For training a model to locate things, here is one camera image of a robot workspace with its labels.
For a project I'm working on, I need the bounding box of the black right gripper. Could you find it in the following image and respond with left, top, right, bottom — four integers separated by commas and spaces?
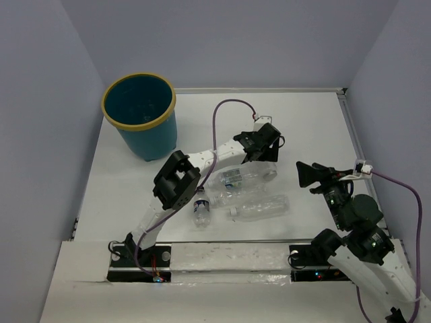
295, 159, 352, 229

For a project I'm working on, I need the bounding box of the clear wide-mouth plastic jar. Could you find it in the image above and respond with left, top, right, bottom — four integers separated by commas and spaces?
250, 161, 277, 182

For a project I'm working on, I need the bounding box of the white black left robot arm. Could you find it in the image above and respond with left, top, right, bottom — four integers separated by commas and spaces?
108, 121, 285, 266

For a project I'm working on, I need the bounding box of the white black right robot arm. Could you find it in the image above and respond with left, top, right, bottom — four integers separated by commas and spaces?
296, 159, 421, 322

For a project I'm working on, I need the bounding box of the teal bin yellow rim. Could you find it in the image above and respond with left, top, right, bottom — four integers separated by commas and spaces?
101, 73, 177, 162

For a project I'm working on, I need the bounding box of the clear bottle green white label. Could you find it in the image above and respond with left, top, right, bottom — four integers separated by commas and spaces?
206, 167, 263, 190

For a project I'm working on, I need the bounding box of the crushed clear plastic bottle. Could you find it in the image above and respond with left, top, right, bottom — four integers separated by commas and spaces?
209, 184, 267, 207

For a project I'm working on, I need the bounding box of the clear bottle white cap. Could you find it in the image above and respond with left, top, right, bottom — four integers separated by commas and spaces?
226, 194, 289, 222

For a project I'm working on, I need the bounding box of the small bottle black cap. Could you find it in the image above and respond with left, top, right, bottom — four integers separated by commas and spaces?
193, 188, 211, 228

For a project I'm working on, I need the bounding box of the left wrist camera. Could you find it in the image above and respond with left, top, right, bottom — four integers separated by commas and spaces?
253, 116, 272, 131

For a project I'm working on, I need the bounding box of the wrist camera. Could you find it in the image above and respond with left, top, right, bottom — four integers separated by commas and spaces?
253, 116, 272, 131
341, 159, 373, 181

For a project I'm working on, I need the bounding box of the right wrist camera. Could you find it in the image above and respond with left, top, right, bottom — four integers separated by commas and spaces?
341, 159, 373, 181

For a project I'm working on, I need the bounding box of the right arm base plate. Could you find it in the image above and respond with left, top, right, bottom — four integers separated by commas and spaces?
287, 244, 350, 283

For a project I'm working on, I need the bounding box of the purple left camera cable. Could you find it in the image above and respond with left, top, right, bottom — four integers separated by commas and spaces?
133, 99, 259, 279

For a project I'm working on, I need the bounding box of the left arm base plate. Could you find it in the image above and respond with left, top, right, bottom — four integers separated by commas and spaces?
107, 241, 172, 283

